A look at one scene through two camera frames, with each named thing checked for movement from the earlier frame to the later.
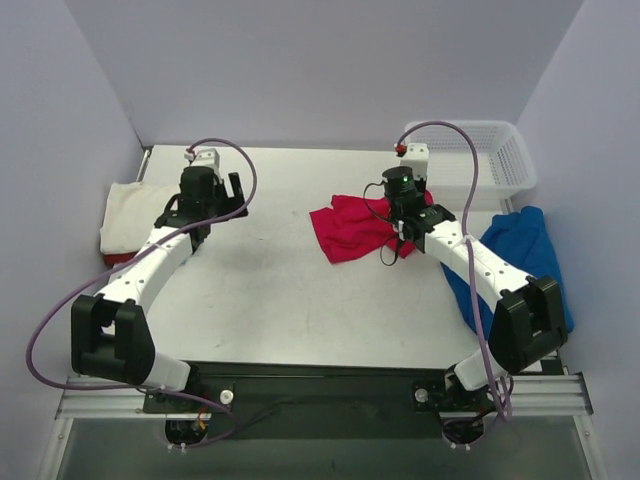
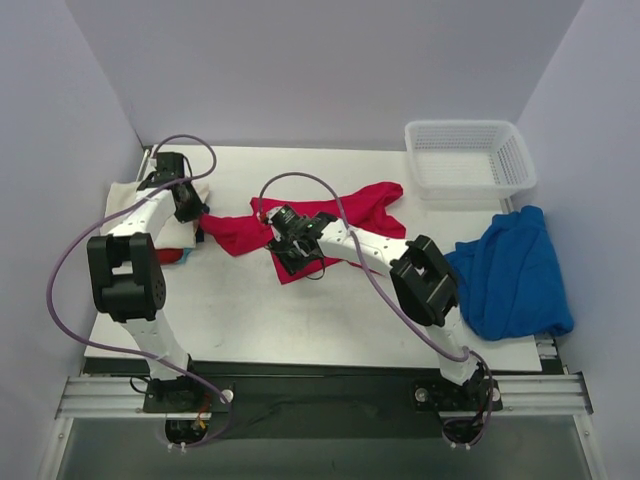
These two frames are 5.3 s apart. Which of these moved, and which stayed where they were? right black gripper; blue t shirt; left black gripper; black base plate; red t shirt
Moved: left black gripper; red t shirt; right black gripper
Stayed: blue t shirt; black base plate
